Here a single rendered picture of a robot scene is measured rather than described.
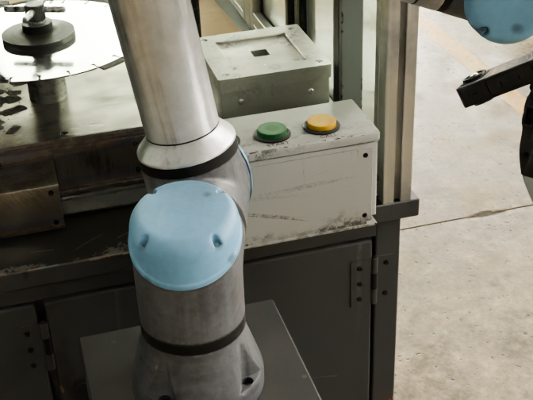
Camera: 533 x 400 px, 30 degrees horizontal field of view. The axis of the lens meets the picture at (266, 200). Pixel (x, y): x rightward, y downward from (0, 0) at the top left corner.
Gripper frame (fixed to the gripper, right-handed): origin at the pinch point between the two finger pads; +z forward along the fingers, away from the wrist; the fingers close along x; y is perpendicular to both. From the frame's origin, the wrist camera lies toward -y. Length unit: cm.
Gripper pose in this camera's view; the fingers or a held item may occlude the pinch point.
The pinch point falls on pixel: (532, 191)
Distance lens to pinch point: 120.5
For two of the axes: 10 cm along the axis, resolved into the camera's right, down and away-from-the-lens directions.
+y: 8.2, 2.7, -5.1
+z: 0.4, 8.6, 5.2
